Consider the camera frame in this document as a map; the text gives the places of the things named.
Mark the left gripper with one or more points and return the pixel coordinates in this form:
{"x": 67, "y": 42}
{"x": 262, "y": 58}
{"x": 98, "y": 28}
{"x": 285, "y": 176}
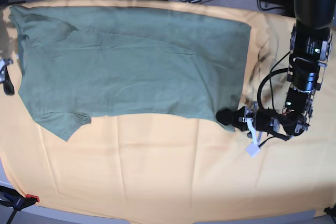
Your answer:
{"x": 253, "y": 117}

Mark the green T-shirt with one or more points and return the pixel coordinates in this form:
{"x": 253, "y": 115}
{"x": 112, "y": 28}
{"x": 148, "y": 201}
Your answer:
{"x": 84, "y": 62}

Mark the orange table cloth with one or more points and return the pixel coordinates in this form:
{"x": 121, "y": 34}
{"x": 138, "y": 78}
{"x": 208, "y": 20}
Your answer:
{"x": 155, "y": 168}

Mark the black red table clamp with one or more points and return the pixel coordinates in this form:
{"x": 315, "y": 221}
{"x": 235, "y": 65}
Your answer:
{"x": 11, "y": 198}

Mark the black corner clamp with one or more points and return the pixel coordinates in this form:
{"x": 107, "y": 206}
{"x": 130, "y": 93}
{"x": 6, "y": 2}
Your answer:
{"x": 331, "y": 211}

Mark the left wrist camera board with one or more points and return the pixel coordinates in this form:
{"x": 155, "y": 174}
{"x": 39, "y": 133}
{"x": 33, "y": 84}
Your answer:
{"x": 252, "y": 149}

